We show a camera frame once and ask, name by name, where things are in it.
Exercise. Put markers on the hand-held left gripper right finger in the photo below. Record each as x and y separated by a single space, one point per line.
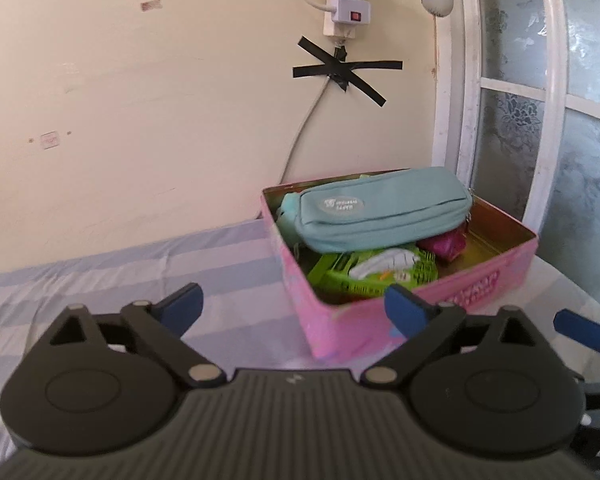
405 310

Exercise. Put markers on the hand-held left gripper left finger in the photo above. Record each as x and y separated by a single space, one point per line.
182 307

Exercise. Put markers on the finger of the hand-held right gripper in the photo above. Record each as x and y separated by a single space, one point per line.
580 327

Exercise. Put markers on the pink tin box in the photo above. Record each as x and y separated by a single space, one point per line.
340 325

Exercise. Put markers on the green medicine box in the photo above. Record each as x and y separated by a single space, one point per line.
340 275

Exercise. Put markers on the magenta foil bag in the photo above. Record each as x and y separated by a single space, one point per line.
442 245

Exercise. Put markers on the teal zipper pencil case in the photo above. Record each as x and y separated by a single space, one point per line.
380 210

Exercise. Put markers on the striped bed sheet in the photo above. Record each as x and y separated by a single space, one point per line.
130 270

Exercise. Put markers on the white frosted window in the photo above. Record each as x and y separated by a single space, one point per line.
510 135

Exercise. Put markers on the black tape cross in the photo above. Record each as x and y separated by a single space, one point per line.
345 70

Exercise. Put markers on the white plug adapter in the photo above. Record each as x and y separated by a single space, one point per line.
354 11

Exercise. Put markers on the pink wall sticker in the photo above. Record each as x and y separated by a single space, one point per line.
49 140

